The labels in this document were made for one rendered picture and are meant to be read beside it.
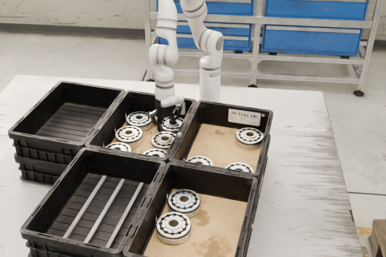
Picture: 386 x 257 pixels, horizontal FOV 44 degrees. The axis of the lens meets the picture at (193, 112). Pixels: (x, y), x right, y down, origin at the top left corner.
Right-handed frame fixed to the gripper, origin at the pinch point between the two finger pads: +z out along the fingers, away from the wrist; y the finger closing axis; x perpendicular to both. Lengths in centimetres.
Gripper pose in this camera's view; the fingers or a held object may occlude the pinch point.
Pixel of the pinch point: (166, 127)
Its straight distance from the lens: 184.8
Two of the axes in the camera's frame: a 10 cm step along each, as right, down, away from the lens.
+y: -8.7, 2.6, -4.2
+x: 5.0, 4.7, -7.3
